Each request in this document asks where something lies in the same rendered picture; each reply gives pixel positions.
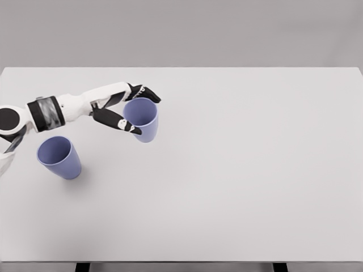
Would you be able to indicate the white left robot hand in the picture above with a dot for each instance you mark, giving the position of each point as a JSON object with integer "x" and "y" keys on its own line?
{"x": 97, "y": 95}

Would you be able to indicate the blue plastic cup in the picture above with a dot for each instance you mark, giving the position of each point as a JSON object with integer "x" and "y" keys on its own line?
{"x": 144, "y": 123}
{"x": 61, "y": 158}

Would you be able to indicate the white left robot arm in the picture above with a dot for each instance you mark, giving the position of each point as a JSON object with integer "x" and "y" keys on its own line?
{"x": 45, "y": 113}

